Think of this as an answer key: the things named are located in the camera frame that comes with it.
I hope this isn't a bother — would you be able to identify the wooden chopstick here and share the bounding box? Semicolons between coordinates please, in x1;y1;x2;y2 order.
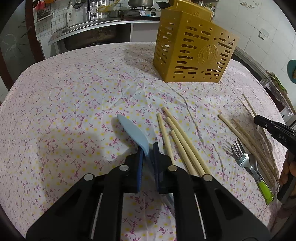
157;113;175;165
171;131;198;176
218;114;275;187
162;107;211;175
166;117;205;177
238;93;280;179
232;118;278;181

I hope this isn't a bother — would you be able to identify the steel fork green handle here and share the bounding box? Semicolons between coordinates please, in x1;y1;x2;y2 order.
231;139;274;205

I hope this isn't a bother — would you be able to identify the light blue plastic spoon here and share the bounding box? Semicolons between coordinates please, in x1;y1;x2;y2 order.
117;114;175;207

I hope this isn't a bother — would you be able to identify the person's right hand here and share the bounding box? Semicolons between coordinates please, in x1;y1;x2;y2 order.
279;150;296;187

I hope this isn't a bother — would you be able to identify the wooden cutting board with greens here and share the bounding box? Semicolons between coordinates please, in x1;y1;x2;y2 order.
266;70;295;115

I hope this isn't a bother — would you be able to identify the floral pink tablecloth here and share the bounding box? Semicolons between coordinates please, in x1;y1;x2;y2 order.
0;41;289;241

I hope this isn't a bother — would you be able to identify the green round cutting board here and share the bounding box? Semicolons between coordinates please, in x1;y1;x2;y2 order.
287;60;296;83

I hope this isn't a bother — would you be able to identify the yellow perforated utensil holder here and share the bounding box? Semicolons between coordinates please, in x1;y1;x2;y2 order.
153;1;239;83

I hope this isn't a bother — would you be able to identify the white soap bottle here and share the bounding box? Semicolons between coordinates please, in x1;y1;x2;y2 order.
66;1;75;27

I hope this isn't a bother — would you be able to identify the gas stove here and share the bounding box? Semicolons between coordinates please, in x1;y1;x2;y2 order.
108;7;161;18

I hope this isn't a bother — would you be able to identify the steel cooking pot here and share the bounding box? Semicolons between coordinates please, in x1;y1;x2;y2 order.
128;0;154;8

